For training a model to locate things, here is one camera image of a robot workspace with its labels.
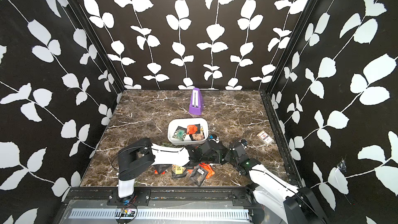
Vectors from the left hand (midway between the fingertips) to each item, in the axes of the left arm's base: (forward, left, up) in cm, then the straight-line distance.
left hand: (227, 156), depth 82 cm
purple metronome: (+36, +16, +4) cm, 39 cm away
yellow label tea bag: (-4, +27, -5) cm, 27 cm away
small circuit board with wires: (-22, +50, -6) cm, 55 cm away
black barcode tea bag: (-7, +16, -5) cm, 18 cm away
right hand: (+5, 0, -4) cm, 6 cm away
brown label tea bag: (+16, +15, -5) cm, 22 cm away
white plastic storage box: (+19, +22, -4) cm, 29 cm away
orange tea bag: (-6, +9, -5) cm, 12 cm away
